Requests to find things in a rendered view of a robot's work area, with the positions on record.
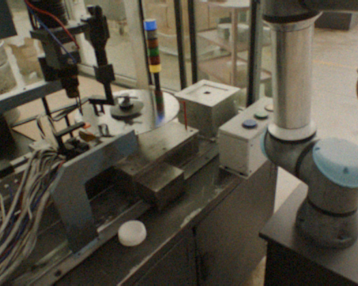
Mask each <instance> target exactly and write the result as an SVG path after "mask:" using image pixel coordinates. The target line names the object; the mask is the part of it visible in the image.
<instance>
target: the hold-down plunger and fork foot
mask: <svg viewBox="0 0 358 286"><path fill-rule="evenodd" d="M103 85H104V94H105V96H103V95H92V96H90V97H89V98H88V100H89V103H90V104H92V105H93V109H94V113H95V115H96V116H97V117H98V116H99V114H98V106H97V105H99V107H100V109H101V110H102V111H103V114H105V111H104V105H105V106H116V105H117V104H118V103H119V100H118V97H113V92H112V89H111V83H110V84H103Z"/></svg>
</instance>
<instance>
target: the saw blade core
mask: <svg viewBox="0 0 358 286"><path fill-rule="evenodd" d="M128 91H129V90H124V91H119V92H115V93H113V95H120V94H122V93H127V92H128ZM130 96H138V97H140V98H139V99H131V100H137V101H141V102H143V103H144V104H145V110H144V111H143V112H142V113H140V114H139V115H138V116H132V117H129V118H117V117H114V116H111V115H110V111H109V110H110V107H111V106H105V105H104V111H105V114H104V115H103V116H100V117H97V116H96V115H95V113H94V109H93V105H92V104H89V103H87V104H85V105H84V106H83V107H82V109H83V116H81V114H79V111H77V113H76V115H75V117H74V123H78V122H80V121H83V122H86V123H90V124H91V127H90V128H88V129H86V130H84V129H81V128H80V129H79V130H81V131H84V133H86V134H89V135H91V136H95V137H105V138H107V137H109V138H112V137H115V136H117V135H118V134H120V133H122V132H124V131H125V130H128V129H129V128H133V129H135V133H136V136H137V135H138V134H142V133H146V132H149V131H151V130H155V129H158V128H159V127H161V126H163V125H165V124H166V123H169V122H170V121H171V120H172V119H173V118H174V117H175V116H176V115H177V113H178V110H179V104H178V101H177V100H176V99H175V98H174V97H172V95H169V94H168V93H165V92H162V91H157V90H132V92H131V94H130ZM150 128H151V129H150Z"/></svg>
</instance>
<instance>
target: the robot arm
mask: <svg viewBox="0 0 358 286"><path fill-rule="evenodd" d="M255 2H257V3H259V4H260V10H261V19H262V21H263V22H265V23H266V24H267V25H268V26H269V30H270V44H271V70H272V85H273V118H272V119H271V120H270V121H269V123H268V124H267V125H266V127H265V129H264V130H263V132H264V134H263V135H261V137H260V150H261V152H262V154H263V155H264V156H265V157H266V158H267V159H268V160H269V161H270V162H272V164H275V165H277V166H279V167H280V168H282V169H283V170H284V171H287V172H288V173H289V174H291V175H292V176H294V177H295V178H297V179H299V180H300V181H301V182H302V183H304V184H305V185H307V186H308V192H307V196H306V197H305V199H304V200H303V201H302V203H301V205H300V206H299V207H298V209H297V212H296V216H295V225H296V227H297V229H298V230H299V232H300V233H301V234H302V235H303V236H304V237H305V238H306V239H308V240H309V241H311V242H313V243H314V244H317V245H318V246H321V247H325V248H328V249H344V248H346V247H349V246H351V245H352V244H353V243H354V242H356V241H357V239H358V144H355V143H353V142H351V141H350V140H346V139H344V138H341V139H338V138H337V137H326V138H320V137H317V135H316V121H315V120H314V118H312V117H311V116H310V112H311V93H312V57H313V38H314V21H315V20H316V19H317V18H318V17H319V16H320V15H321V14H322V13H323V12H335V13H342V12H348V13H356V14H358V0H255ZM357 73H358V68H357Z"/></svg>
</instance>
